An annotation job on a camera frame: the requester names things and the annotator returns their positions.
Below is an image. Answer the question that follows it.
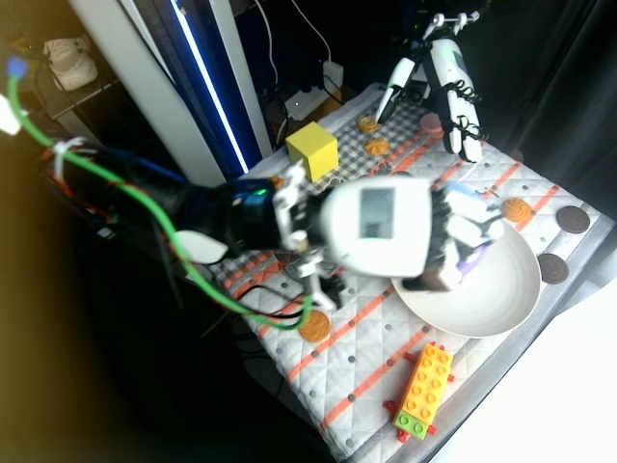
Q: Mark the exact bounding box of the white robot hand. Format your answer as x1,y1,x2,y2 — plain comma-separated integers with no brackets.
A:
320,176,507,293
374,38,484,163

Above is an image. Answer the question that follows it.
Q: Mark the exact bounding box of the purple foam cube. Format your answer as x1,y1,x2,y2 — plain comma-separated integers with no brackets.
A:
456,242,494,282

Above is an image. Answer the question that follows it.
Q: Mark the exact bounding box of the yellow foam cube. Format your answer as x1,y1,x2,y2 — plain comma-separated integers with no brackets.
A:
284,121,339,182

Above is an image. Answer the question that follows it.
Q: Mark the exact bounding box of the cream round plate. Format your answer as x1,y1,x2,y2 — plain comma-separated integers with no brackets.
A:
390,225,542,340

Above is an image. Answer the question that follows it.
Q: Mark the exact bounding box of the pink toy macaron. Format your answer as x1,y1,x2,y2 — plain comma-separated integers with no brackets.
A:
419,113,443,137

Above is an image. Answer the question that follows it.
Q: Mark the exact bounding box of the black curtain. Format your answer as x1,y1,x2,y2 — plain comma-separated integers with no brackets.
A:
474,0,617,194

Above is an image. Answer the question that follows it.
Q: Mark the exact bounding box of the white plug adapter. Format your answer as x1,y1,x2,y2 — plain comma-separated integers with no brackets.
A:
321,60,344,87

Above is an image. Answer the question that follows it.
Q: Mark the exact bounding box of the orange round flat toy cookie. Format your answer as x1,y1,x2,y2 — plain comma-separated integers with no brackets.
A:
298,311,333,344

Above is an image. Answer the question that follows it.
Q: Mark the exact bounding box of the grey quilt with bear print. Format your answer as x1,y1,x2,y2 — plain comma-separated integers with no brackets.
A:
206,82,604,457

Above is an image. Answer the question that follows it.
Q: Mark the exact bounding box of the white power strip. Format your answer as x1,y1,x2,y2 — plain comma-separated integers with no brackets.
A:
283,89,330,121

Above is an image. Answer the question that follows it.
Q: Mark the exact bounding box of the orange and green brick car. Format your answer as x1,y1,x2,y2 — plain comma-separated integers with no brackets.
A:
383,341,457,442

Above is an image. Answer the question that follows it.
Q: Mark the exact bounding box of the dark brown round toy cookie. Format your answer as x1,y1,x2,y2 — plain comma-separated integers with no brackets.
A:
536,253,571,286
555,205,591,235

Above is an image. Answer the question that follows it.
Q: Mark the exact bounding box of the white pillar with blue light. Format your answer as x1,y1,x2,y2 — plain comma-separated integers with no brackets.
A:
67,0,274,194

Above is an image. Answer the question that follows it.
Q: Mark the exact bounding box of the grey shelf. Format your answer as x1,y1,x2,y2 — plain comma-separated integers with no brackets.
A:
28,71,127,146

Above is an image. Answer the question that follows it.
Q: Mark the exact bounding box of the white shoe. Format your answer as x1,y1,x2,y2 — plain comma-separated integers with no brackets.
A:
42,38,100,92

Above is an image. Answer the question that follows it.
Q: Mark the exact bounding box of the white cable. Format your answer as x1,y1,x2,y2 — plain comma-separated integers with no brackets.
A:
253,0,282,87
288,0,335,64

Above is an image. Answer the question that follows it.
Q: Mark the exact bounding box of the green cable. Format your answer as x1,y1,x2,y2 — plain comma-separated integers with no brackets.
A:
7,57,315,332

